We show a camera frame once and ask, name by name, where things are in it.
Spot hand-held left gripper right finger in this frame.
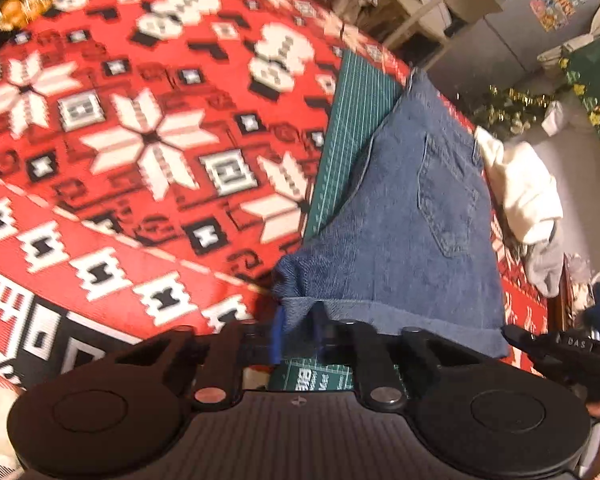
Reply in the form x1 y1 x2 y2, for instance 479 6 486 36
312 305 486 413

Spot green christmas printed cloth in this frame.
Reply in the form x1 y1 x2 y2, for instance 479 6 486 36
560 32 600 181

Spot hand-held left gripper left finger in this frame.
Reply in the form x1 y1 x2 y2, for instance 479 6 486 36
115 305 288 413

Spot green cutting mat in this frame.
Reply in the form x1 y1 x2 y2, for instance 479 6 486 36
267 49 416 392

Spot beige chair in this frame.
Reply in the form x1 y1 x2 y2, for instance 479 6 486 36
375 0 503 53

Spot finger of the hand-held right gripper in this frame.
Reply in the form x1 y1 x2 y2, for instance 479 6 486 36
501 324 548 361

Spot cream white sweater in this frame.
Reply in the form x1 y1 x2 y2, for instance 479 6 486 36
474 126 565 246

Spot grey refrigerator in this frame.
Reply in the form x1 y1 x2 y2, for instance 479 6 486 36
425 0 600 103

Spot pile of oranges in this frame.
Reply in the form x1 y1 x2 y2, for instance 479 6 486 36
0 0 48 31

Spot blue denim jeans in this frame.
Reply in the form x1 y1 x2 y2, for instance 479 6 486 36
271 67 511 361

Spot grey cloth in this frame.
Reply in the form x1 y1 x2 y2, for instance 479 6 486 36
522 230 566 297

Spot tinsel christmas decoration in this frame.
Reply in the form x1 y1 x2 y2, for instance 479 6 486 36
472 85 553 138

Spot white bag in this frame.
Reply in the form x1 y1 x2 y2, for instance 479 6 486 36
541 100 578 136

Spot colourful fridge magnets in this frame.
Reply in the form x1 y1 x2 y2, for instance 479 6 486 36
529 0 591 32

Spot red patterned blanket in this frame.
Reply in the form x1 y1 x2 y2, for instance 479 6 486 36
0 0 551 391

